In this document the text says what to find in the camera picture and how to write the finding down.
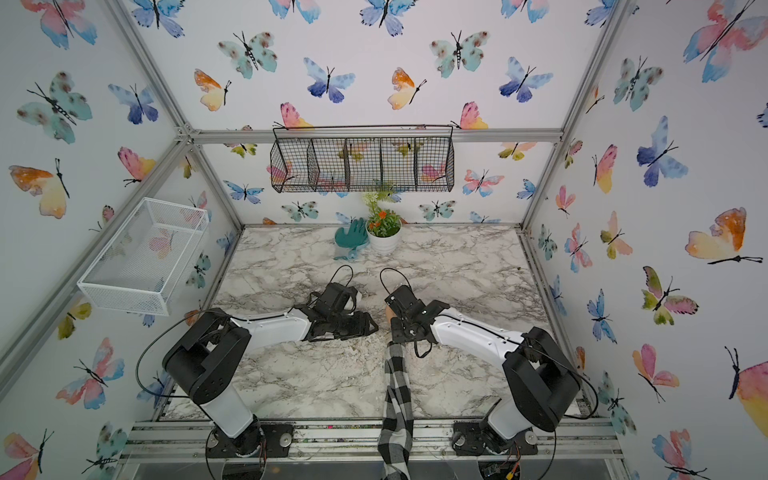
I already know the white mesh wall basket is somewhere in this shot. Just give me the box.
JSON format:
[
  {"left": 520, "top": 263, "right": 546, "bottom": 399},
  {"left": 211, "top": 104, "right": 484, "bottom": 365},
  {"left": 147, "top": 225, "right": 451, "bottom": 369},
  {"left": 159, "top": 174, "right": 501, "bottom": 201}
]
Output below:
[{"left": 77, "top": 197, "right": 209, "bottom": 316}]

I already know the mannequin hand with long nails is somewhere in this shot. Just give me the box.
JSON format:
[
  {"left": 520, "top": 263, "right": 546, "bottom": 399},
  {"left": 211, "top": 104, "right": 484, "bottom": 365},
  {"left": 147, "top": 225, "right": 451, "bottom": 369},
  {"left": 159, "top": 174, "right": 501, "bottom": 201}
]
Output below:
[{"left": 385, "top": 306, "right": 396, "bottom": 323}]

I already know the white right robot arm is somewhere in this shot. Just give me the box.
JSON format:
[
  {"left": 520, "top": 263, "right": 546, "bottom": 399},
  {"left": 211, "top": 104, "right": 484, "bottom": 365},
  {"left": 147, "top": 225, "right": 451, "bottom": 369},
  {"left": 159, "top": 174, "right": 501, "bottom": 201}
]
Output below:
[{"left": 385, "top": 285, "right": 582, "bottom": 441}]

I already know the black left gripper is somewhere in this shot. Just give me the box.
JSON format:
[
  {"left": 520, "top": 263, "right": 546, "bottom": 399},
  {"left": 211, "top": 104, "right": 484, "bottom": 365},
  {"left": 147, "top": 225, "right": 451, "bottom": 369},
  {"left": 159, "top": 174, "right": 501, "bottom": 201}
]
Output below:
[{"left": 328, "top": 312, "right": 381, "bottom": 339}]

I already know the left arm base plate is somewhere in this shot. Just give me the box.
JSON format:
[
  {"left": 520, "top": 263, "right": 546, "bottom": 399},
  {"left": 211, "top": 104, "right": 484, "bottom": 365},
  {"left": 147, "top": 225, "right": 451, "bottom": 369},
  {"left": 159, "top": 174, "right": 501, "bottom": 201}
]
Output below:
[{"left": 205, "top": 420, "right": 295, "bottom": 460}]

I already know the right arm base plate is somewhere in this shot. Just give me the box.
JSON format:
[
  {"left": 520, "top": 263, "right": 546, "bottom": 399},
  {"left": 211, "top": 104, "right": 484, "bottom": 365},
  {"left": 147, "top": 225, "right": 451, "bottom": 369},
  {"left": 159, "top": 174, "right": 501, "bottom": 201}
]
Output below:
[{"left": 450, "top": 421, "right": 538, "bottom": 457}]

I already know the teal hand-shaped holder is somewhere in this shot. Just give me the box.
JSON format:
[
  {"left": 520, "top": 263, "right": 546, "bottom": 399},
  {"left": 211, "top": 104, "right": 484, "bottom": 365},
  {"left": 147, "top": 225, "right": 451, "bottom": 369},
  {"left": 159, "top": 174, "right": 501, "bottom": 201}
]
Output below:
[{"left": 334, "top": 218, "right": 368, "bottom": 261}]

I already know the white flower pot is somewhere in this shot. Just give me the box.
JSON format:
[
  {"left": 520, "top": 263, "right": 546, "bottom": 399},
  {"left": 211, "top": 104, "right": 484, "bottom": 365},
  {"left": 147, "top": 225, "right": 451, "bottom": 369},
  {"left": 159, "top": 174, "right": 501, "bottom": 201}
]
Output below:
[{"left": 368, "top": 230, "right": 402, "bottom": 255}]

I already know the black white checkered sleeve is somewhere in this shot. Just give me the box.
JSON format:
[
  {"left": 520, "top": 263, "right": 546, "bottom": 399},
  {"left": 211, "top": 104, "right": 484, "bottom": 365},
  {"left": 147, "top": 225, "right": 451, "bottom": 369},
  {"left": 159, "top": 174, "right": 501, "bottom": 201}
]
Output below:
[{"left": 377, "top": 342, "right": 414, "bottom": 480}]

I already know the black wire wall basket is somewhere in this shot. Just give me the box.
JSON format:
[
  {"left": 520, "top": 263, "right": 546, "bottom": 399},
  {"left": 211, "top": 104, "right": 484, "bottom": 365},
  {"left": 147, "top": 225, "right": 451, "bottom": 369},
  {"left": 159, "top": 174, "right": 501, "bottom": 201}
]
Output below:
[{"left": 268, "top": 124, "right": 455, "bottom": 194}]

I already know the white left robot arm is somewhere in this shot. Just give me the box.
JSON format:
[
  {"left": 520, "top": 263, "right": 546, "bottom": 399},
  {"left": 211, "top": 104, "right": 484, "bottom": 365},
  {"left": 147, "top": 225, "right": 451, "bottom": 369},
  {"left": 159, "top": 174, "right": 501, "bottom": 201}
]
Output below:
[{"left": 162, "top": 282, "right": 379, "bottom": 442}]

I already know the green artificial plant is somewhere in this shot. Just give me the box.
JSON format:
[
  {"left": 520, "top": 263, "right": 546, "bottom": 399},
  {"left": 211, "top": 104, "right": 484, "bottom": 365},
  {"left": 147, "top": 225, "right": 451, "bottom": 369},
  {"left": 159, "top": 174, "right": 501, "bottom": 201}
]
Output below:
[{"left": 363, "top": 185, "right": 402, "bottom": 238}]

